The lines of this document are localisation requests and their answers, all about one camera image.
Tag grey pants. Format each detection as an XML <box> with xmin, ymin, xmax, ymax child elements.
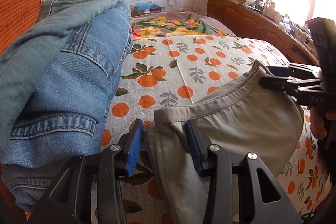
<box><xmin>145</xmin><ymin>61</ymin><xmax>304</xmax><ymax>223</ymax></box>

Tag dark sleeve forearm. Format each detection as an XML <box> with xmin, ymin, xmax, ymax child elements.
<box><xmin>316</xmin><ymin>118</ymin><xmax>336</xmax><ymax>188</ymax></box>

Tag person's right hand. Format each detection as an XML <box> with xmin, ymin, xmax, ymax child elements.
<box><xmin>307</xmin><ymin>106</ymin><xmax>336</xmax><ymax>140</ymax></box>

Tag wooden sideboard cabinet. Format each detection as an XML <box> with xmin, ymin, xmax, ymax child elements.
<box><xmin>207</xmin><ymin>0</ymin><xmax>319</xmax><ymax>65</ymax></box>

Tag white jug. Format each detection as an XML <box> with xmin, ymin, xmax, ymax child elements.
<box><xmin>262</xmin><ymin>2</ymin><xmax>276</xmax><ymax>20</ymax></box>

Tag blue denim jeans pile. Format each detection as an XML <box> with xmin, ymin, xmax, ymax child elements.
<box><xmin>1</xmin><ymin>0</ymin><xmax>133</xmax><ymax>212</ymax></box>

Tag orange fruit print bedsheet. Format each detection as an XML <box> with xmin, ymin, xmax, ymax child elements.
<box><xmin>24</xmin><ymin>35</ymin><xmax>333</xmax><ymax>224</ymax></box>

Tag floral blanket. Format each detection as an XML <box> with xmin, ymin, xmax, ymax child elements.
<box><xmin>131</xmin><ymin>11</ymin><xmax>235</xmax><ymax>40</ymax></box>

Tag box with blue cloth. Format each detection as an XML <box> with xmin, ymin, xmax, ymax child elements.
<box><xmin>130</xmin><ymin>2</ymin><xmax>162</xmax><ymax>16</ymax></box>

